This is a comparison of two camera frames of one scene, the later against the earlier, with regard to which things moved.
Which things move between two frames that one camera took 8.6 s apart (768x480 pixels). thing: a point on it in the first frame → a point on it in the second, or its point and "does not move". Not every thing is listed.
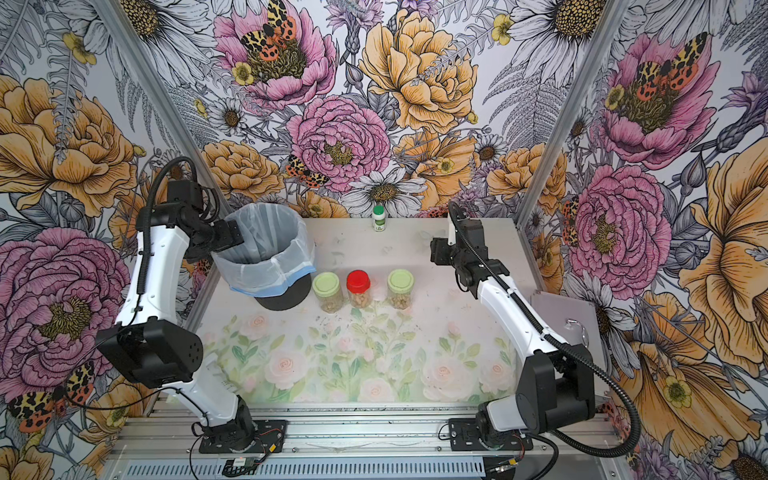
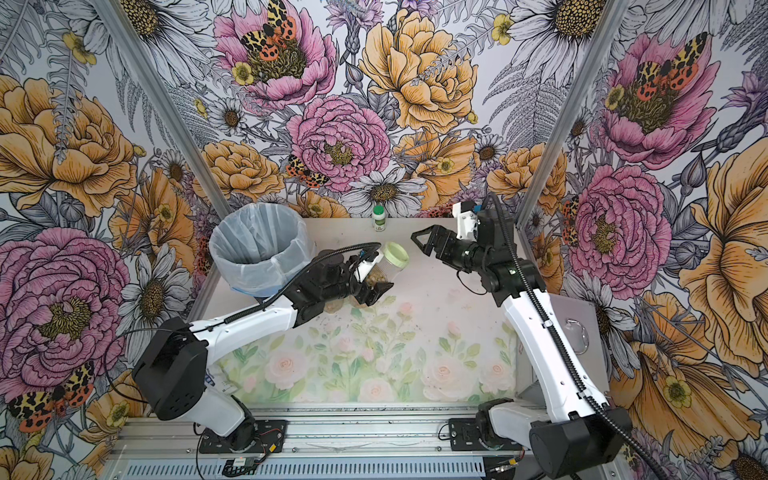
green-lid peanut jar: (401, 284) → (394, 260)
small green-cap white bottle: (379, 219) does not move
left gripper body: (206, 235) → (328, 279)
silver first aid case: (571, 318) does not move
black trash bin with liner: (275, 262) does not move
